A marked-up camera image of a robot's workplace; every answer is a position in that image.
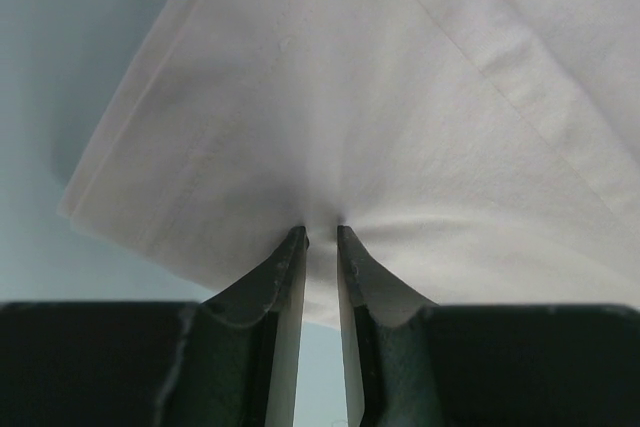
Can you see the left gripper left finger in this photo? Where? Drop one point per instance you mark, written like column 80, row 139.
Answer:
column 229, row 361

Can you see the white and dark green t-shirt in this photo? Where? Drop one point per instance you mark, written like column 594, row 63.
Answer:
column 484, row 151

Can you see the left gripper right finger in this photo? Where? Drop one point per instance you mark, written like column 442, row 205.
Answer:
column 411, row 362

